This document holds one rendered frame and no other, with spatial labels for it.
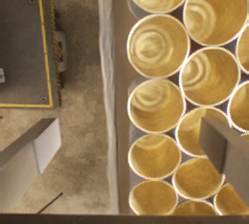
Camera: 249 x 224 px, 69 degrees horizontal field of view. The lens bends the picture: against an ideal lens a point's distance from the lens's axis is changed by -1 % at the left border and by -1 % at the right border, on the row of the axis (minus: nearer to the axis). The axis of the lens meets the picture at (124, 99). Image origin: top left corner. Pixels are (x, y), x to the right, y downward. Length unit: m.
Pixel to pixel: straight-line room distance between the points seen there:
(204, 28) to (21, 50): 1.06
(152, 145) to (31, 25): 1.01
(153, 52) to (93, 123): 1.31
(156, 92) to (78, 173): 1.63
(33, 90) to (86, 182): 1.05
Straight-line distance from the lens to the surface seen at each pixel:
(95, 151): 1.69
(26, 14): 1.21
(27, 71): 1.23
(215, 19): 0.31
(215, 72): 0.29
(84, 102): 1.50
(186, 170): 0.35
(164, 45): 0.29
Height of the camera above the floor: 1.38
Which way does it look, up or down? 72 degrees down
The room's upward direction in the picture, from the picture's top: 175 degrees counter-clockwise
